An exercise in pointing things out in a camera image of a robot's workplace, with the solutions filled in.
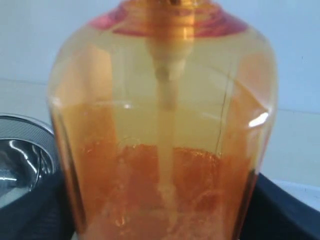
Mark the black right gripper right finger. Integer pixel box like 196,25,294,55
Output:
239,174,320,240

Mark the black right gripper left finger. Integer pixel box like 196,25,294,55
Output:
0,172,75,240

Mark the orange pump soap bottle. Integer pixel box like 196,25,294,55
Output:
48,0,278,240

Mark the small shiny steel bowl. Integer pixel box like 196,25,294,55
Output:
0,139,58,208

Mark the large steel mesh strainer bowl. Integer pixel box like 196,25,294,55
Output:
0,113,60,173

